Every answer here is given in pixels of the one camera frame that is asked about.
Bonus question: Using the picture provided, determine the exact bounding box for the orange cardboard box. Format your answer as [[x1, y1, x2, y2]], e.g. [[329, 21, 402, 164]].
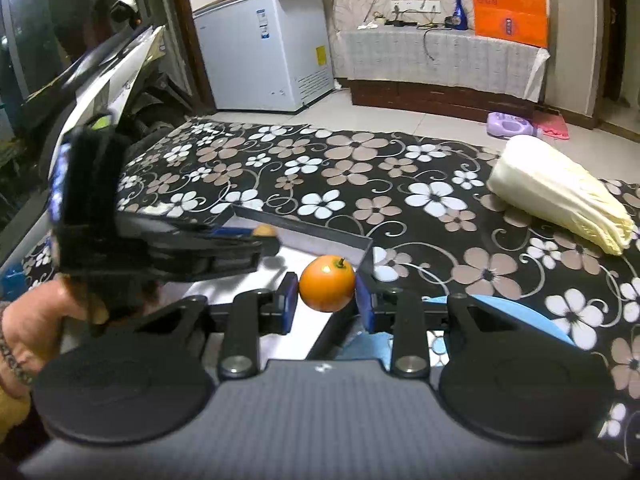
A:
[[468, 0, 550, 48]]

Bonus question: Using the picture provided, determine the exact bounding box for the purple plastic item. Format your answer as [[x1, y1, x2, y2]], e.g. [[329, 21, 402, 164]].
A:
[[487, 111, 538, 140]]

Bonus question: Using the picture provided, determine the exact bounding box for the black floral tablecloth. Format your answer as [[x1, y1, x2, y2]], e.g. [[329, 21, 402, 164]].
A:
[[20, 116, 640, 461]]

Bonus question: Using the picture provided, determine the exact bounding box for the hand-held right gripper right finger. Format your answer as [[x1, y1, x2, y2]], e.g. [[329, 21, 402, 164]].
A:
[[354, 274, 526, 380]]

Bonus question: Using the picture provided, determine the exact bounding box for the white motor scooter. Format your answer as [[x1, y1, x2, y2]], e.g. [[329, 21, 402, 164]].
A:
[[20, 0, 201, 191]]

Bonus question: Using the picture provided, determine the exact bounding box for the blue cartoon plate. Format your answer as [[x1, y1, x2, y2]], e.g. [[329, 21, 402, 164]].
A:
[[345, 294, 576, 366]]

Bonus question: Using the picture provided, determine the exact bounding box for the white chest freezer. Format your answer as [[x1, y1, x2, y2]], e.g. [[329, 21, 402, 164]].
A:
[[192, 0, 335, 113]]

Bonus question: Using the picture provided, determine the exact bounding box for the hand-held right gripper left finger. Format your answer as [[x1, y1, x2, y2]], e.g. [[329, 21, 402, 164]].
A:
[[132, 272, 299, 380]]

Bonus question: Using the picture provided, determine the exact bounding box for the person's left hand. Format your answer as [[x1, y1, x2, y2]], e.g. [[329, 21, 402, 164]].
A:
[[2, 280, 109, 378]]

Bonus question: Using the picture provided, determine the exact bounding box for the small orange with stem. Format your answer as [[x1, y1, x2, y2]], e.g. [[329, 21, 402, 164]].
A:
[[299, 255, 357, 312]]

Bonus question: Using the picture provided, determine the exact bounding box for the white lace cloth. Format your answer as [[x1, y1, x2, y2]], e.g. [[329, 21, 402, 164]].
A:
[[337, 25, 550, 103]]

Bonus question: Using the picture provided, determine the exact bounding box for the beaded bracelet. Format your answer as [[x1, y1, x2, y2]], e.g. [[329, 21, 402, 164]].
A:
[[0, 302, 35, 387]]

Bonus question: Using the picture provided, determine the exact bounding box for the black box with white inside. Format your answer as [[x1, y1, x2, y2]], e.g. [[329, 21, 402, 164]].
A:
[[115, 203, 375, 361]]

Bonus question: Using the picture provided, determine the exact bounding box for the person's left forearm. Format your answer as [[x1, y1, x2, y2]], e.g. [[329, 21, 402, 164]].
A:
[[0, 380, 32, 443]]

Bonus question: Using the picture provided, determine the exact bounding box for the napa cabbage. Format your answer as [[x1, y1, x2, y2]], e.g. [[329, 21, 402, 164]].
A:
[[486, 135, 636, 256]]

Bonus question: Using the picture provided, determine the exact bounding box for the dark wooden cabinet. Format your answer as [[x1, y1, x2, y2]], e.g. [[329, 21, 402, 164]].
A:
[[347, 77, 536, 120]]

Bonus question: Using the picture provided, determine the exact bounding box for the pink cloth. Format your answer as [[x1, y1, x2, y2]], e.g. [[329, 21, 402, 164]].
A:
[[532, 110, 571, 140]]

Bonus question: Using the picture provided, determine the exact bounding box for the blue glass bottle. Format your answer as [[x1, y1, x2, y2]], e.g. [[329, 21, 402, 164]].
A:
[[446, 0, 469, 31]]

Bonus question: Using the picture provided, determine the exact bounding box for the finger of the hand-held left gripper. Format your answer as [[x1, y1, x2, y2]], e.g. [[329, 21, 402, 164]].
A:
[[155, 235, 281, 282], [117, 212, 262, 242]]

